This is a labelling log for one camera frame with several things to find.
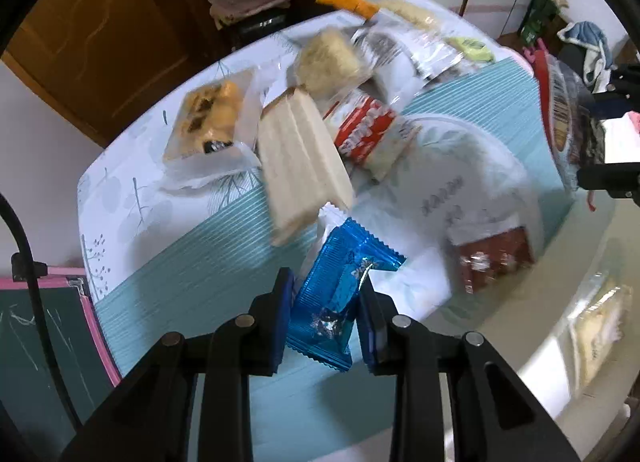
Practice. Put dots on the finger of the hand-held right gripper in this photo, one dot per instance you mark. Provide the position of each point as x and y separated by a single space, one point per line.
612 179
627 83

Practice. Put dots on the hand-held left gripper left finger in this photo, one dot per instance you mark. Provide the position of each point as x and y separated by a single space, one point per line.
280 324

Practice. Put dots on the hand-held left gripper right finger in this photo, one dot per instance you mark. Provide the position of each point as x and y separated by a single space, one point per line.
367 334

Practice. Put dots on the blue foil snack packet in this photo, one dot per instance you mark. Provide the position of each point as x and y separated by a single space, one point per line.
330 287

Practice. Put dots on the white plastic bin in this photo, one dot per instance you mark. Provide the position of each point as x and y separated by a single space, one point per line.
560 292

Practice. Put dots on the yellow cake clear packet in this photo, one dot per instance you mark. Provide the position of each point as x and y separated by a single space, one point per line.
210 112

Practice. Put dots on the white printed barcode packet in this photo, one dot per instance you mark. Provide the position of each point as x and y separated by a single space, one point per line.
400 49

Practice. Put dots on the white pink striped bedding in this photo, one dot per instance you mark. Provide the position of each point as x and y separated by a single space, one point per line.
622 142

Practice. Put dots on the blue white cloth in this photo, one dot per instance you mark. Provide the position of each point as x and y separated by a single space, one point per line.
587 37

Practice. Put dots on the pink toy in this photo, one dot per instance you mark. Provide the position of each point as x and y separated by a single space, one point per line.
532 49

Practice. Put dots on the green bag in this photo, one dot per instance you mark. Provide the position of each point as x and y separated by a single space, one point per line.
537 17

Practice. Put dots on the dark brown snack packet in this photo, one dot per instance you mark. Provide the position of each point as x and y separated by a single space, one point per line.
495 257

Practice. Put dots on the pale yellow pastry packet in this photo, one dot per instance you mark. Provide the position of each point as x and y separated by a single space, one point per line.
600 332

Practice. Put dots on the green yellow snack packet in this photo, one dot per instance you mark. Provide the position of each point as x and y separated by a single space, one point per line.
472 48

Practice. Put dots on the beige wafer packet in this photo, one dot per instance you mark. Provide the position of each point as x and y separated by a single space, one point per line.
300 162

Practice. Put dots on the red white snack packet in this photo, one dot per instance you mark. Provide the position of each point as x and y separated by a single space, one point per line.
367 129

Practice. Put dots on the pale cookie packet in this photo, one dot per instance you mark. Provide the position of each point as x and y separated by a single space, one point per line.
410 12

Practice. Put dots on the pink framed chalkboard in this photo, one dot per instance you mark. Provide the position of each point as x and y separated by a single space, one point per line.
40 342

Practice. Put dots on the pale rice cracker packet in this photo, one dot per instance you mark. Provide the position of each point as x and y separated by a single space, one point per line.
327 59

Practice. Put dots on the orange snack packet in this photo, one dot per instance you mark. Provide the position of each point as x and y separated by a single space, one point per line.
345 2

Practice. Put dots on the black box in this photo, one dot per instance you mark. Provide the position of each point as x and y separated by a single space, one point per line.
265 27

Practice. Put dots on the wooden door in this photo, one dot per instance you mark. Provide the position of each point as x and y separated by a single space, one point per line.
100 42

